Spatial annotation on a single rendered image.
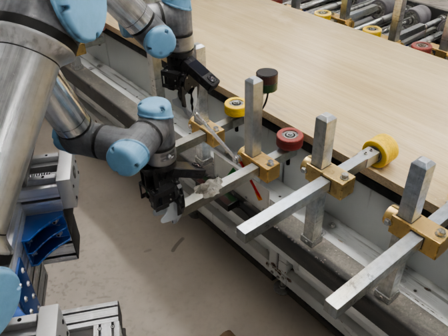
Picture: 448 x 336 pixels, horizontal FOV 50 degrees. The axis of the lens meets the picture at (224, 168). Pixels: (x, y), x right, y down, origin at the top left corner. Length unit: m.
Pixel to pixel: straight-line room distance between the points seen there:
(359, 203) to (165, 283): 1.05
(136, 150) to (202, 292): 1.28
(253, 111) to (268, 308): 1.04
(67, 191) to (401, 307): 0.86
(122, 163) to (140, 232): 1.49
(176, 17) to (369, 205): 0.76
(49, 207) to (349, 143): 0.84
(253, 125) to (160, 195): 0.35
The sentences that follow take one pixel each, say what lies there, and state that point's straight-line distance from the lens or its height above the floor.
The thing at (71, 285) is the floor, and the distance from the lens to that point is 2.29.
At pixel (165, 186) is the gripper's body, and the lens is 1.15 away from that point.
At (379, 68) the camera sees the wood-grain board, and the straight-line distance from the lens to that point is 1.89.
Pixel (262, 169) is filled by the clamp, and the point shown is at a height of 0.86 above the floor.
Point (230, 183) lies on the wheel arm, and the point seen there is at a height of 0.86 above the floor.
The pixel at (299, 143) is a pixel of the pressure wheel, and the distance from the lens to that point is 1.41.
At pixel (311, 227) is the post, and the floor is 0.77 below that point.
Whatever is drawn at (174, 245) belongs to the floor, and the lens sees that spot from 2.35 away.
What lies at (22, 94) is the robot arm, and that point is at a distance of 0.66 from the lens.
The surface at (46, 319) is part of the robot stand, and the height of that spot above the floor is 0.99.
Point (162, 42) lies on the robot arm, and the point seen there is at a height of 1.26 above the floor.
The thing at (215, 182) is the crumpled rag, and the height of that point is 0.88.
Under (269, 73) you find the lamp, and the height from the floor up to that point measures 1.11.
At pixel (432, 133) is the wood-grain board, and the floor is 0.90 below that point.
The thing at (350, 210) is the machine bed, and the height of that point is 0.68.
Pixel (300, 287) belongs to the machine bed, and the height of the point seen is 0.16.
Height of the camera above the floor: 1.68
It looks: 37 degrees down
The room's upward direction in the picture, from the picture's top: 2 degrees counter-clockwise
